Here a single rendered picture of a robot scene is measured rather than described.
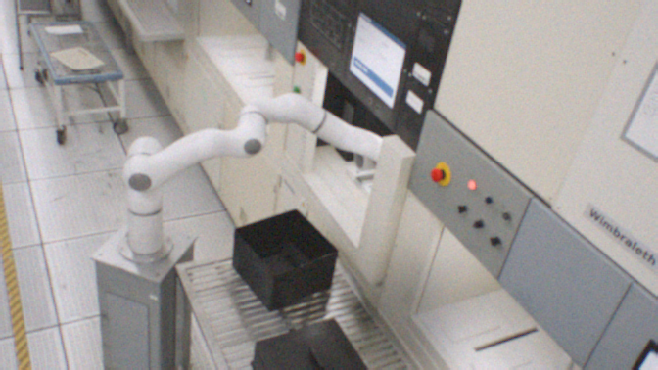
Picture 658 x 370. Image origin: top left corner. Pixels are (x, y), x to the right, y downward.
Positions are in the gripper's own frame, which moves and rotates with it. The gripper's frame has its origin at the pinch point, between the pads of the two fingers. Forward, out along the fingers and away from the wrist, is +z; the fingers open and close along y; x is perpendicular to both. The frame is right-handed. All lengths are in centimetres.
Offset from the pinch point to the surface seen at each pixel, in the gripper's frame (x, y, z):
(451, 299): -32, 44, -13
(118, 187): -123, -171, -82
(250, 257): -32, 4, -71
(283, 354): -35, 44, -75
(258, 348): -35, 39, -81
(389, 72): 35.3, 4.3, -30.3
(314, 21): 31, -48, -30
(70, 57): -77, -259, -92
